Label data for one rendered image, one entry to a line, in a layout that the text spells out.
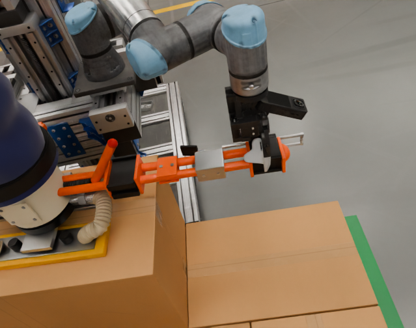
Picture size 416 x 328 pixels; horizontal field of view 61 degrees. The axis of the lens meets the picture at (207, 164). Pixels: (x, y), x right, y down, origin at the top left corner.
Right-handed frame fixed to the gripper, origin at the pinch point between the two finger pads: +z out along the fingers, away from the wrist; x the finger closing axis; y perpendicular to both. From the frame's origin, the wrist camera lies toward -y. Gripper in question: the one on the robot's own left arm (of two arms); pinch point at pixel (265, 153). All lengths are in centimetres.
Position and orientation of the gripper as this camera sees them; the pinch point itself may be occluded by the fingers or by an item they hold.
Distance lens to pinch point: 86.3
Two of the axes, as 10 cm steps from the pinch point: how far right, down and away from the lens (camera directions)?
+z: 1.7, 6.6, 7.3
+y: -9.8, 1.5, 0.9
